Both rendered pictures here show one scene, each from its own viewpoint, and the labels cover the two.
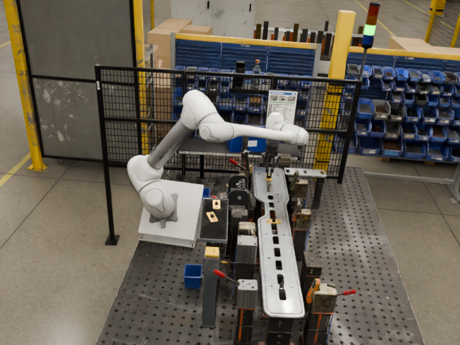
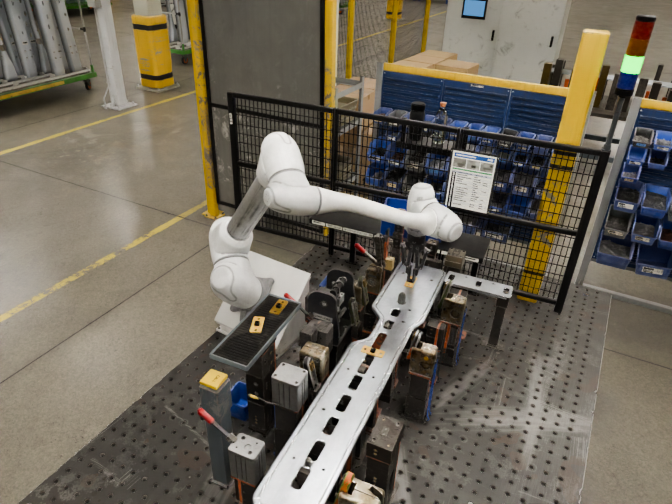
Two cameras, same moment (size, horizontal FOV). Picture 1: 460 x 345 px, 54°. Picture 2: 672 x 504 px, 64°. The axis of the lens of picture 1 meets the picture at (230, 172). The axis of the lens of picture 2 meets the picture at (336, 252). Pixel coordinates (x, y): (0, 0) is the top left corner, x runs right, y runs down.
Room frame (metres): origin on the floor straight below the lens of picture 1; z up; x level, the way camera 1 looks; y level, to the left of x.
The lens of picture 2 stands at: (0.71, -0.73, 2.32)
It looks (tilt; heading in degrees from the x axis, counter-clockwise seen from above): 31 degrees down; 24
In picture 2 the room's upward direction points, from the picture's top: 2 degrees clockwise
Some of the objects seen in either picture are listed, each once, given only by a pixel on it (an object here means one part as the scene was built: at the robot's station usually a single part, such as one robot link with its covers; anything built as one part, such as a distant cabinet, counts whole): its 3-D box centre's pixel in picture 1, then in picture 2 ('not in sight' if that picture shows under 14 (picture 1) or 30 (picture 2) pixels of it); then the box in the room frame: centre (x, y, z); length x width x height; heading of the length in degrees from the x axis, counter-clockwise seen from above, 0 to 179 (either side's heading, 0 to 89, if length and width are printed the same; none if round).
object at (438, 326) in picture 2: (294, 218); (432, 352); (2.41, -0.43, 0.84); 0.11 x 0.08 x 0.29; 91
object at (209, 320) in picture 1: (210, 289); (219, 432); (1.64, 0.06, 0.92); 0.08 x 0.08 x 0.44; 1
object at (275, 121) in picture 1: (276, 125); (422, 203); (2.59, -0.27, 1.40); 0.13 x 0.11 x 0.16; 51
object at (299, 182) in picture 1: (298, 203); (449, 330); (2.55, -0.47, 0.87); 0.12 x 0.09 x 0.35; 91
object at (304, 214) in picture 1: (299, 235); (419, 381); (2.20, -0.44, 0.87); 0.12 x 0.09 x 0.35; 91
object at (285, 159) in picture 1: (282, 177); (450, 284); (2.88, -0.38, 0.88); 0.08 x 0.08 x 0.36; 1
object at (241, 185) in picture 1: (237, 218); (332, 332); (2.23, -0.06, 0.94); 0.18 x 0.13 x 0.49; 1
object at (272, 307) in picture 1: (274, 224); (372, 356); (2.12, -0.27, 1.00); 1.38 x 0.22 x 0.02; 1
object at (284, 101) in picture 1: (280, 109); (470, 181); (3.16, -0.35, 1.30); 0.23 x 0.02 x 0.31; 91
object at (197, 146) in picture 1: (238, 148); (397, 230); (3.03, -0.05, 1.01); 0.90 x 0.22 x 0.03; 91
